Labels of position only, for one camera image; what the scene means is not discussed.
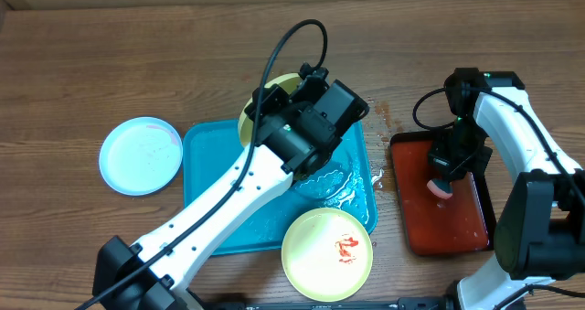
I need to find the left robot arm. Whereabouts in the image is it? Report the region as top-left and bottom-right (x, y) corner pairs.
(82, 65), (369, 310)

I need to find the teal plastic serving tray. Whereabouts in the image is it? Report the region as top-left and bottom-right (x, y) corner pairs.
(182, 112), (378, 257)

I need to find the green rimmed plate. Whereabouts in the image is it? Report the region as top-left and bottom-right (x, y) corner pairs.
(282, 208), (373, 303)
(238, 72), (302, 147)

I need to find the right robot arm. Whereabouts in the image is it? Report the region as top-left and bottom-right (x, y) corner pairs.
(427, 68), (584, 309)

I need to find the red black lacquer tray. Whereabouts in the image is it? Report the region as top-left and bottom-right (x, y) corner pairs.
(389, 132), (496, 257)

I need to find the light blue round plate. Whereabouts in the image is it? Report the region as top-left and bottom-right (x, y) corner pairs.
(98, 116), (183, 197)

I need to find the pink and black sponge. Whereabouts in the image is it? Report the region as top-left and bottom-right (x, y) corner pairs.
(427, 178), (453, 199)

